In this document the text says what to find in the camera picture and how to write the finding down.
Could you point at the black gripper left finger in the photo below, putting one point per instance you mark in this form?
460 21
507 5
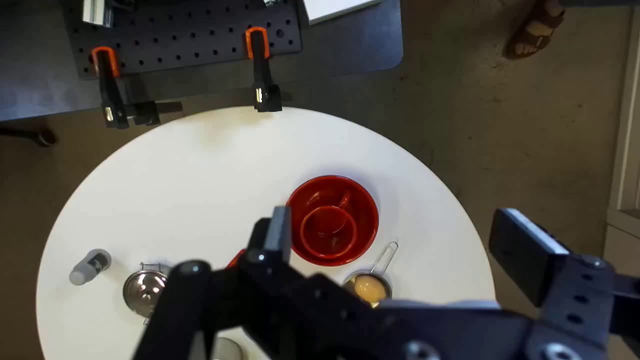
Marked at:
200 313

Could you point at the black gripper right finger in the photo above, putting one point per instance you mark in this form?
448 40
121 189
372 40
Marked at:
566 293

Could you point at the beige egg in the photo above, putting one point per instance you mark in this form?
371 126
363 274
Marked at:
371 288

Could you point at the small silver bowl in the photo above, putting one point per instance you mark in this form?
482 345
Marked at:
143 291

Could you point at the small grey bottle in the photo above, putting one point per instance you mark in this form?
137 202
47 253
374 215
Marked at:
91 266

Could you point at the white cabinet panel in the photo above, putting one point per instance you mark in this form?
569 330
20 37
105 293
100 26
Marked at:
626 167

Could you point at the red cup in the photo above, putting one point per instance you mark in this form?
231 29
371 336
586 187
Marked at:
327 230

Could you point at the red saucer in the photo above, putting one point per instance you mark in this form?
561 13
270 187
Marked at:
363 207

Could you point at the black stand foot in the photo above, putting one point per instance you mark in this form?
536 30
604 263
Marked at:
36 134

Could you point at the foot in brown sandal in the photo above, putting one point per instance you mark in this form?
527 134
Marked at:
532 30

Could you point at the black perforated board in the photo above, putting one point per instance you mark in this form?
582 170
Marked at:
187 32

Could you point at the grey side table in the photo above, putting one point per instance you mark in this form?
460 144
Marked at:
353 43

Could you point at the aluminium profile bar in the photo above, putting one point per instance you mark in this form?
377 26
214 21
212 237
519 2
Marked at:
97 13

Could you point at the white paper sheet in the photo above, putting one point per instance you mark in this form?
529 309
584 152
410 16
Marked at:
332 9

